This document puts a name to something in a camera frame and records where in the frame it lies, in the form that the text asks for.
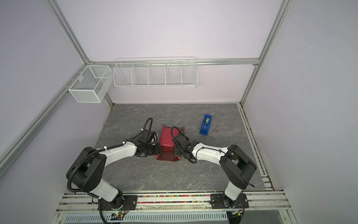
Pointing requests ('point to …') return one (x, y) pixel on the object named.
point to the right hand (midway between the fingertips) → (178, 150)
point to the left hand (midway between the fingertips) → (161, 152)
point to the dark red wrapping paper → (166, 151)
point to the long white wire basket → (159, 72)
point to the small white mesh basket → (92, 84)
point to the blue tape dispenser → (206, 124)
